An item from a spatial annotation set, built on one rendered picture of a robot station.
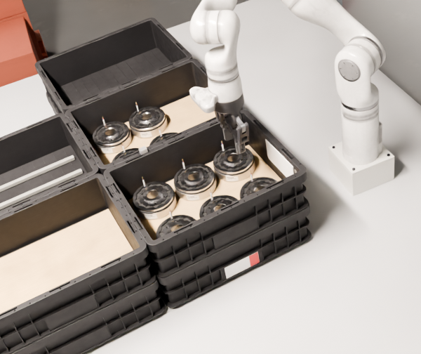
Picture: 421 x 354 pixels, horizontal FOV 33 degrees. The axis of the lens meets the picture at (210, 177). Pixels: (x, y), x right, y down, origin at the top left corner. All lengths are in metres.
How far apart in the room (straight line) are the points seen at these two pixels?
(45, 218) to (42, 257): 0.09
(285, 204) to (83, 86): 0.85
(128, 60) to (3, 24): 1.43
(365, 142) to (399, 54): 1.88
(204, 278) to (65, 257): 0.33
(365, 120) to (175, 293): 0.61
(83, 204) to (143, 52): 0.72
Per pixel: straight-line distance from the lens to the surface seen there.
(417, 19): 3.94
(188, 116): 2.01
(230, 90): 1.59
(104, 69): 2.30
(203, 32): 1.51
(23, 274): 1.72
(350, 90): 1.72
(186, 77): 2.06
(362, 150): 1.83
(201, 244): 1.60
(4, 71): 3.38
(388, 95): 2.22
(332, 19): 1.71
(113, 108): 2.01
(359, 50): 1.67
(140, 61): 2.29
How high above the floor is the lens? 2.02
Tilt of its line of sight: 42 degrees down
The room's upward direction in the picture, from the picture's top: 12 degrees counter-clockwise
